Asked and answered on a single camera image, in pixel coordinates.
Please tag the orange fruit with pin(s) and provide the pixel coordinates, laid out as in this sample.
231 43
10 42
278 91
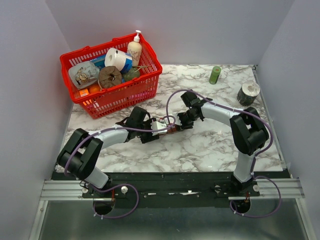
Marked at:
94 88

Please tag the green round vegetable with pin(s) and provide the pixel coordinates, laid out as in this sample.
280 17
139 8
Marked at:
133 73

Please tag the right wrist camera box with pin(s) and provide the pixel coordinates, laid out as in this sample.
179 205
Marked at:
169 120

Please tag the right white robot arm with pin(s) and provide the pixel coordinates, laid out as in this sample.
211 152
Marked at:
248 131

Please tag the white cartoon pouch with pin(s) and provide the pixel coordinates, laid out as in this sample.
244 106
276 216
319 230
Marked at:
84 74

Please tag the green pill bottle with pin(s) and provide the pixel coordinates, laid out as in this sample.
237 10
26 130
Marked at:
215 74

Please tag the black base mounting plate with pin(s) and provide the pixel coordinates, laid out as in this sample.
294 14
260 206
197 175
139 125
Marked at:
172 190

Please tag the white lotion pump bottle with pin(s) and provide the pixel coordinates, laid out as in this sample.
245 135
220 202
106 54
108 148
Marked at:
134 48

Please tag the brown paper roll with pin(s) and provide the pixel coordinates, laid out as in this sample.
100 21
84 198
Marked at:
109 76

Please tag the brown weekly pill organizer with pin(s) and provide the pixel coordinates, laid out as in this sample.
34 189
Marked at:
172 130

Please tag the aluminium rail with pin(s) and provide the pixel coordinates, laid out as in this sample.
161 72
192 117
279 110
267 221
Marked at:
70 190

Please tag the camouflage tape roll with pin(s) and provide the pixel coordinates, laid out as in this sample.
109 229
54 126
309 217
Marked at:
248 92

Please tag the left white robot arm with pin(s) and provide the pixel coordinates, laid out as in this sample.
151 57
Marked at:
80 154

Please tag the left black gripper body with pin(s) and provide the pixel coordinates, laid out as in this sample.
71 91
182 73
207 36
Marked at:
146 137

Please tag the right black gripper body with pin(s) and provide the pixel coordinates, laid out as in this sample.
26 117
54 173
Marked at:
186 119

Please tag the white toilet paper roll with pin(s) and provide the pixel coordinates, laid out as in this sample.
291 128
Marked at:
121 60

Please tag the orange small box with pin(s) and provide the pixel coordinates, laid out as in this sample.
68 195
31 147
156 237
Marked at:
83 92

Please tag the blue package in basket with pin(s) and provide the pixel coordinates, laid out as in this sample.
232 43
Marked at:
99 61

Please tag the red plastic shopping basket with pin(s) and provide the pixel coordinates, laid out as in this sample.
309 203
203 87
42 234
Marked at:
110 100

